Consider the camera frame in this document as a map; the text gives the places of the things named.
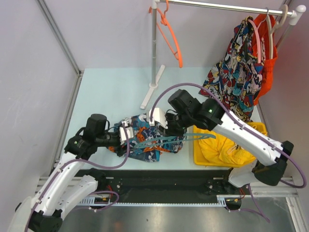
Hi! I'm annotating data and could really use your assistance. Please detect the yellow cloth in bin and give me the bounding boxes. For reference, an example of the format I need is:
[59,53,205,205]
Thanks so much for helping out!
[198,123,268,167]

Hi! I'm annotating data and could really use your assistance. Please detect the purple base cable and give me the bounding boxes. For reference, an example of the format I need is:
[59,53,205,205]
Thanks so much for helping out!
[86,190,120,213]

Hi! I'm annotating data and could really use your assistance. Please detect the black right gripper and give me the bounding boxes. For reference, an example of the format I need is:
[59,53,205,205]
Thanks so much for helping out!
[158,112,193,138]

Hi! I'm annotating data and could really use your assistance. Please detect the teal plastic hanger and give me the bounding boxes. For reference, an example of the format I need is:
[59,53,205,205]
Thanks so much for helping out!
[133,133,216,148]

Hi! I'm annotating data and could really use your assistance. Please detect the white metal clothes rack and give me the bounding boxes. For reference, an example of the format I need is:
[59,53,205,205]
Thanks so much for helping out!
[140,0,307,110]

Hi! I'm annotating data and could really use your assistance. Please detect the pink plastic hanger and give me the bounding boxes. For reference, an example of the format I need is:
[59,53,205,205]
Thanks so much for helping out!
[247,19,262,63]

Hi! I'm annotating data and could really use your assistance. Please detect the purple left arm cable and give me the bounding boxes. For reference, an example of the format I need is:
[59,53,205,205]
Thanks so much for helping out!
[24,123,131,232]

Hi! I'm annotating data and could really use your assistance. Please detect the beige plastic hanger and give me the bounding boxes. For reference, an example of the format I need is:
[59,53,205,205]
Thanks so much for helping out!
[266,4,288,59]

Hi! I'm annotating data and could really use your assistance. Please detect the comic print shorts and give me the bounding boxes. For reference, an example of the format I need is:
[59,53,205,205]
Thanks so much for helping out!
[199,16,264,122]

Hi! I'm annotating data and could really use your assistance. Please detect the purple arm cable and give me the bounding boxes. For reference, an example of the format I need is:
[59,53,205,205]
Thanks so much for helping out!
[24,123,131,232]
[150,82,305,188]

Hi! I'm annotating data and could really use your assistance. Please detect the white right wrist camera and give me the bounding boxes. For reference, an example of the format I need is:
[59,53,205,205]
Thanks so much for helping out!
[146,107,168,129]

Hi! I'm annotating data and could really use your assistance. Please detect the orange blue patterned shorts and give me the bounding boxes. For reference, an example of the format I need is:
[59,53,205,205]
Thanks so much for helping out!
[107,113,186,164]

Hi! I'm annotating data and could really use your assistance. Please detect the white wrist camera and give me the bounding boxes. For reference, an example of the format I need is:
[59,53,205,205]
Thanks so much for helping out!
[146,107,168,129]
[119,121,134,145]

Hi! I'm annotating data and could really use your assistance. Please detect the orange plastic hanger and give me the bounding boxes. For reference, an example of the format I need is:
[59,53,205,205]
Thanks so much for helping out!
[148,0,183,68]

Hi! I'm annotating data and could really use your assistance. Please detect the yellow plastic bin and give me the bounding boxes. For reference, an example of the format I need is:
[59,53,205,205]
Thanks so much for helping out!
[192,122,269,168]

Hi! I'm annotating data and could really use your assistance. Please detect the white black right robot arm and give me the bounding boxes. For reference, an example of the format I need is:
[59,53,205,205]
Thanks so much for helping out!
[167,89,294,194]

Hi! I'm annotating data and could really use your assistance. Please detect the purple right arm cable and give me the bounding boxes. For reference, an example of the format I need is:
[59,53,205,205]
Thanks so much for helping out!
[150,82,305,188]

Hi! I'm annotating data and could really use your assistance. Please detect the black mounting plate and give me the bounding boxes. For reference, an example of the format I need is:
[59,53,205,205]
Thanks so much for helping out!
[49,169,283,204]

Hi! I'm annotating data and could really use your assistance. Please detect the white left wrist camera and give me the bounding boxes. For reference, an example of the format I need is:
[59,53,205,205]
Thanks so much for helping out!
[119,121,134,145]

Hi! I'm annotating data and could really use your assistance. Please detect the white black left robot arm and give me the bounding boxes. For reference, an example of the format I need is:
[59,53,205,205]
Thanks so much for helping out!
[8,114,133,232]

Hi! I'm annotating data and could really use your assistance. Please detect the red black wires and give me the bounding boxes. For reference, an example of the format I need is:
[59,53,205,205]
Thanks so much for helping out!
[96,185,115,202]

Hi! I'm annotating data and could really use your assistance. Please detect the red orange shorts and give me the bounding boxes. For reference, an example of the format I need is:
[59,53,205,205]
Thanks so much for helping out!
[253,14,278,105]

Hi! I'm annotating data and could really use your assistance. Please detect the white perforated cable tray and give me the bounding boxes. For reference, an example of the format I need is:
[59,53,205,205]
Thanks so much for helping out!
[77,195,232,207]

